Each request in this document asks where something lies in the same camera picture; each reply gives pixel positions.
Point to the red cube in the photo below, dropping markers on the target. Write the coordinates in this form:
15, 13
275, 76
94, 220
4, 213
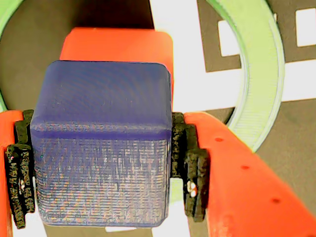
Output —
118, 44

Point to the blue cube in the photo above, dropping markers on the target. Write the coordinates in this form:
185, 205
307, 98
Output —
98, 148

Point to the black white marker checkerboard mat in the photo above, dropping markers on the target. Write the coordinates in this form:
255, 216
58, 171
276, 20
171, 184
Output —
296, 148

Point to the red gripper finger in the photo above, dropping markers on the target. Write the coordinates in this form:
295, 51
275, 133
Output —
242, 192
11, 172

